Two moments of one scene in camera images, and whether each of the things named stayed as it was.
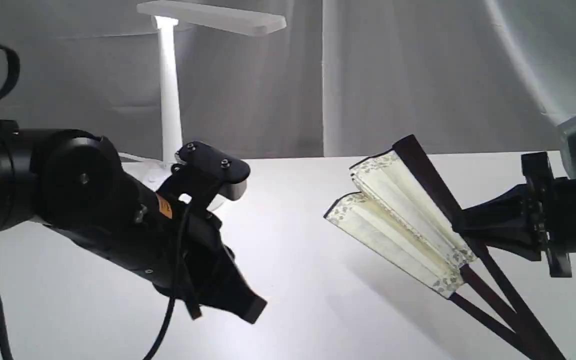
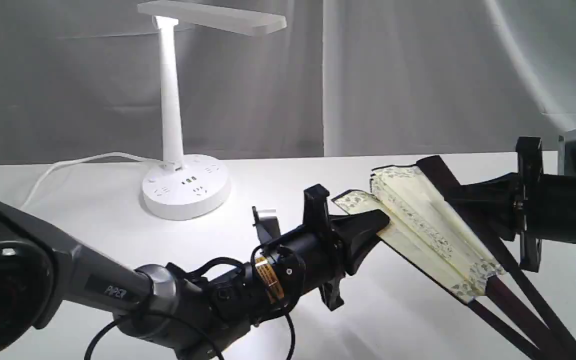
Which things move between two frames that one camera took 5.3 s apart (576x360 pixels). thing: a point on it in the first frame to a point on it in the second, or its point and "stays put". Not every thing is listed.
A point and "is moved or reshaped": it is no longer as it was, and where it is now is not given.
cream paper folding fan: [401, 208] is moved or reshaped
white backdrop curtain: [344, 78] stays put
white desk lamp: [166, 15] stays put
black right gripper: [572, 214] to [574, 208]
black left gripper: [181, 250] to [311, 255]
